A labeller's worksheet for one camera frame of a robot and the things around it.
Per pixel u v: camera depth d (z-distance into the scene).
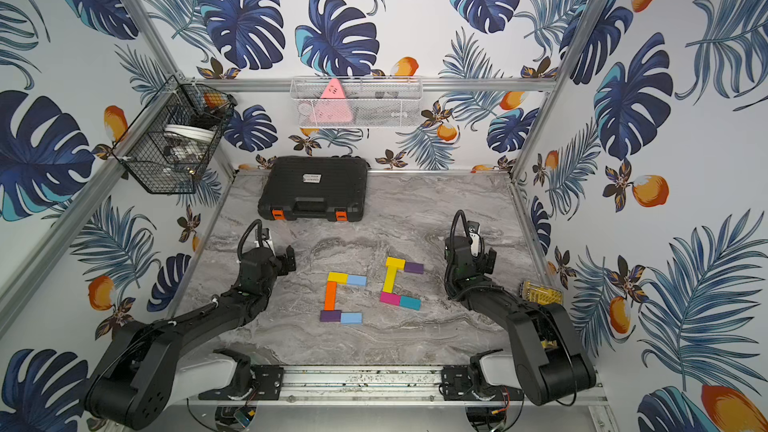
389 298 0.88
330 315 0.86
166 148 0.84
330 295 0.90
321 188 1.08
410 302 0.88
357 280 0.93
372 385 0.76
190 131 0.80
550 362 0.42
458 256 0.69
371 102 0.93
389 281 0.92
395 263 0.95
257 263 0.67
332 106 0.91
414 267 0.95
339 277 0.93
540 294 0.87
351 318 0.84
